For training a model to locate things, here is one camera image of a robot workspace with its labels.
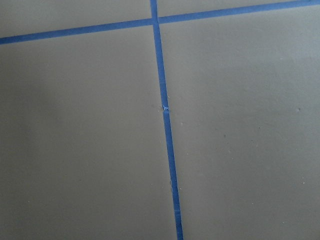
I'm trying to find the brown paper table cover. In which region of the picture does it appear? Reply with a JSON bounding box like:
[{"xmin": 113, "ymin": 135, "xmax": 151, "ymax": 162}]
[{"xmin": 0, "ymin": 0, "xmax": 320, "ymax": 240}]

